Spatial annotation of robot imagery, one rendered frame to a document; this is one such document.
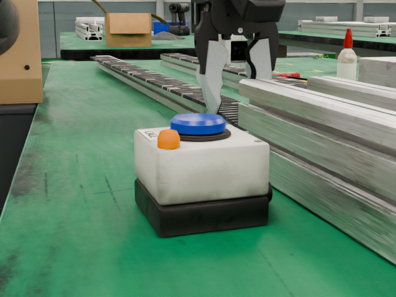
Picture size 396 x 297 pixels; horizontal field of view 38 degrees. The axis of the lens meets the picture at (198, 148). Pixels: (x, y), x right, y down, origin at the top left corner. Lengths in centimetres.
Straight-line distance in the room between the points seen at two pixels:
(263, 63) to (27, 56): 46
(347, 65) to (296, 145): 74
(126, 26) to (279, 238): 230
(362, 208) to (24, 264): 21
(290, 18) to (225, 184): 1193
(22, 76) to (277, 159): 61
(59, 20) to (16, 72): 1046
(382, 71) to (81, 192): 37
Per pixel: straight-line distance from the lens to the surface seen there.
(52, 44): 1148
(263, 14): 62
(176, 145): 37
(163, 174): 37
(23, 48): 104
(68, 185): 51
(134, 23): 265
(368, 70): 70
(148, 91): 105
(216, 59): 68
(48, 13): 1147
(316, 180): 43
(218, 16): 68
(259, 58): 70
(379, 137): 36
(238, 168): 39
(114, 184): 51
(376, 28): 389
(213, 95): 68
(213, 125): 40
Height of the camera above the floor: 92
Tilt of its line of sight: 13 degrees down
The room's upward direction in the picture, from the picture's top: straight up
